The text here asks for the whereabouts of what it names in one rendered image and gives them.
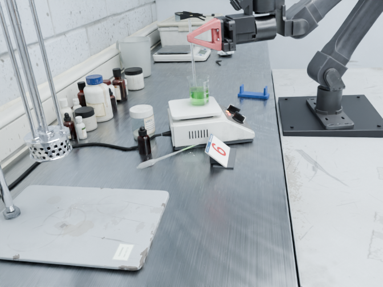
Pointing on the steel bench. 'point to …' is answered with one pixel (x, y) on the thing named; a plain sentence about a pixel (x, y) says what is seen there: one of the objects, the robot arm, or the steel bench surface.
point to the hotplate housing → (200, 127)
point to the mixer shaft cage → (58, 137)
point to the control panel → (233, 115)
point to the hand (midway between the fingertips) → (190, 37)
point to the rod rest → (253, 93)
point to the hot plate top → (190, 111)
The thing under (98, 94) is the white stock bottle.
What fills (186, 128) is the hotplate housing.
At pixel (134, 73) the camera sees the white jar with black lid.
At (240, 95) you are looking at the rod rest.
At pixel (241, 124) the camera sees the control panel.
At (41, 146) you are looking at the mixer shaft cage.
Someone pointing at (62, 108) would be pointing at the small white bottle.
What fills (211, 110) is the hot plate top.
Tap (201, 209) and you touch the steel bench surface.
